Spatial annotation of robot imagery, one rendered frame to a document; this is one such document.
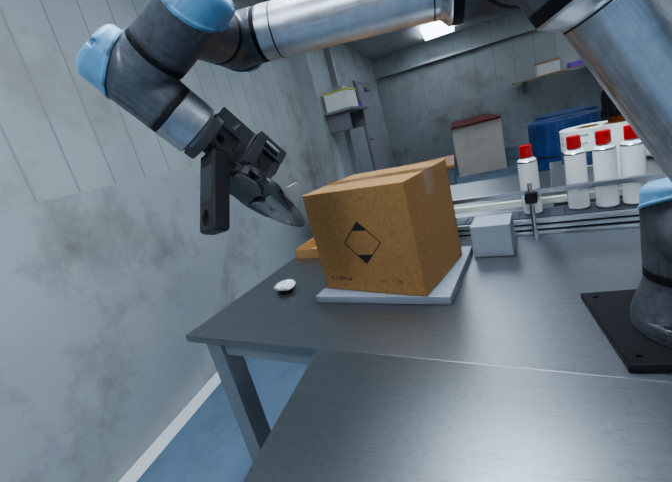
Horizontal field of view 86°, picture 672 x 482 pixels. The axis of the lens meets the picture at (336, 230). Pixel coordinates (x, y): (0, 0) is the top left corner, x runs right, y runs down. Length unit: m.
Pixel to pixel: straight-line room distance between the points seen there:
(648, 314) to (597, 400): 0.16
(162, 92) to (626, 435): 0.69
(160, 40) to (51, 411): 1.72
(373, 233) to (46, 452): 1.62
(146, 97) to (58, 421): 1.68
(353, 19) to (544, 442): 0.58
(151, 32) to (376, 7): 0.27
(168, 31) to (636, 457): 0.70
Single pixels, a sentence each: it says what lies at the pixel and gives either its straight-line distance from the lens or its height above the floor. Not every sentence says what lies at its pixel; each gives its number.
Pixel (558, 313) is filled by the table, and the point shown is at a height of 0.83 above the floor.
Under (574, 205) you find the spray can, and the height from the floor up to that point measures 0.90.
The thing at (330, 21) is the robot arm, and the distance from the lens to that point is 0.55.
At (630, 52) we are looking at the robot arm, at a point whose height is 1.25.
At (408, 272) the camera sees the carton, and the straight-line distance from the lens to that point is 0.84.
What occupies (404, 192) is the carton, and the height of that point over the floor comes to 1.10.
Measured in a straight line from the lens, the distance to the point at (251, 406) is 1.21.
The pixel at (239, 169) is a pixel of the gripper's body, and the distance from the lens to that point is 0.53.
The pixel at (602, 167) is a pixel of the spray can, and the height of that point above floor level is 0.99.
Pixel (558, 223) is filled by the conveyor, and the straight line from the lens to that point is 1.18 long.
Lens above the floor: 1.24
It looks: 14 degrees down
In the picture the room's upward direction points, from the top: 15 degrees counter-clockwise
